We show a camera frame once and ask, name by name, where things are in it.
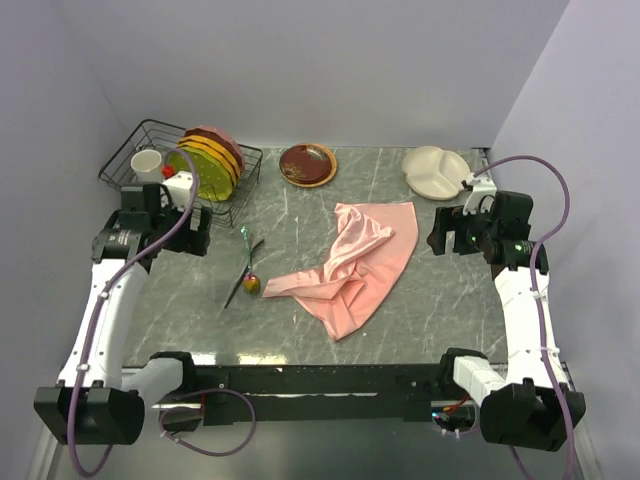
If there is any iridescent metal spoon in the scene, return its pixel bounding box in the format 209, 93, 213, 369
241, 226, 261, 295

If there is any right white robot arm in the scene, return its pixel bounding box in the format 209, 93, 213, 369
427, 191, 586, 452

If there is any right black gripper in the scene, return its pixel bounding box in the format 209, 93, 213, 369
426, 201, 498, 255

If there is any black utensil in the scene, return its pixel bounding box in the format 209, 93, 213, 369
223, 239, 265, 309

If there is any pink satin napkin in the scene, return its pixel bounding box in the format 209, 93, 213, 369
263, 202, 419, 342

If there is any cream divided plate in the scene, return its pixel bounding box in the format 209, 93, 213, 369
402, 146, 471, 201

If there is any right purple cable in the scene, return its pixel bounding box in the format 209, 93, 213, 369
434, 154, 576, 480

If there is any dark pink plate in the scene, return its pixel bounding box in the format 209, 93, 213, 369
182, 125, 245, 177

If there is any orange plate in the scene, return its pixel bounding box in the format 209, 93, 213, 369
177, 137, 244, 188

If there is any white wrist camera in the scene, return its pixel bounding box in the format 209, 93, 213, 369
462, 173, 497, 216
161, 165, 194, 211

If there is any black wire dish rack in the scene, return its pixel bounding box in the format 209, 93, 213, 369
98, 119, 263, 228

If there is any dark red decorated plate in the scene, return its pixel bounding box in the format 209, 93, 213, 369
279, 143, 338, 188

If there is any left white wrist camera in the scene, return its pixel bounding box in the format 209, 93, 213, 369
161, 165, 194, 211

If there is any green polka dot plate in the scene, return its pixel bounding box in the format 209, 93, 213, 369
181, 146, 235, 202

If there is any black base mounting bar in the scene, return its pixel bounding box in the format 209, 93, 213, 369
161, 363, 464, 426

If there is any white cup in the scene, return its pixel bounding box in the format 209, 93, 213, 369
130, 149, 164, 183

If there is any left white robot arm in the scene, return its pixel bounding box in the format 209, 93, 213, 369
34, 172, 212, 445

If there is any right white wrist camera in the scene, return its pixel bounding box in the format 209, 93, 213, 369
462, 173, 497, 216

